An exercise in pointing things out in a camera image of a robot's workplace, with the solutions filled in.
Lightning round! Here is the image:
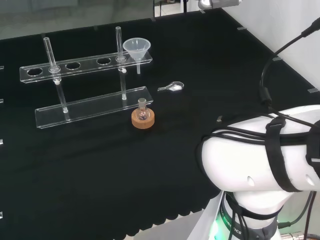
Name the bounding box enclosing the black cable with ferrite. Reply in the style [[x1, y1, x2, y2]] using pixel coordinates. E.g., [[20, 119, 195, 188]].
[[258, 19, 320, 126]]

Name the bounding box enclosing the clear plastic funnel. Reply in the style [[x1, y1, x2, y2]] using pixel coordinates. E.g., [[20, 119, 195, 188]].
[[122, 37, 152, 75]]

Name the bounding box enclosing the cork ring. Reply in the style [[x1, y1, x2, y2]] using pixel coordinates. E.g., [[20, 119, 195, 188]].
[[131, 107, 156, 130]]

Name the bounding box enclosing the glass weighing funnel with powder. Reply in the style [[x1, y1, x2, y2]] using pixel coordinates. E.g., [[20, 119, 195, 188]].
[[157, 81, 185, 93]]

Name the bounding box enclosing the clear acrylic funnel stand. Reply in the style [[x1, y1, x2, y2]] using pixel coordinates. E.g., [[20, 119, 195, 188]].
[[19, 26, 154, 130]]

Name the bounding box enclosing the black bench cloth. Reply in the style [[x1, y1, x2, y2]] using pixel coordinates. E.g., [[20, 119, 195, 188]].
[[0, 7, 320, 238]]

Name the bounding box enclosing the white device on tripod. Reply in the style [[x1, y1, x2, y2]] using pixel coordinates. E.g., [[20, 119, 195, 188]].
[[197, 0, 244, 11]]

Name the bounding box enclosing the small round-bottom glass flask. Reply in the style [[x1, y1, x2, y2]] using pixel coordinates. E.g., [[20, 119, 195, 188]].
[[136, 97, 150, 122]]

